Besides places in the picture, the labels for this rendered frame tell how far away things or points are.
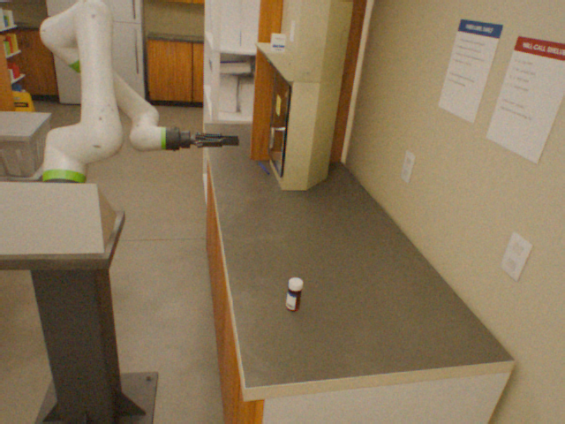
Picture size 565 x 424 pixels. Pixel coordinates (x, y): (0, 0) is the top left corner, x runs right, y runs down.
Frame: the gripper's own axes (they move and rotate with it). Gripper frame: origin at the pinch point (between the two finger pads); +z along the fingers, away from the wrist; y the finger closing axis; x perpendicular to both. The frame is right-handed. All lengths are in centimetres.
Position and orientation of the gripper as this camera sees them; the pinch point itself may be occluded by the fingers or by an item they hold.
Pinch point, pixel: (230, 140)
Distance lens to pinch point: 185.2
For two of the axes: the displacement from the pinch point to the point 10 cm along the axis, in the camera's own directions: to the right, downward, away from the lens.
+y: -2.0, -4.8, 8.6
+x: -1.0, 8.8, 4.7
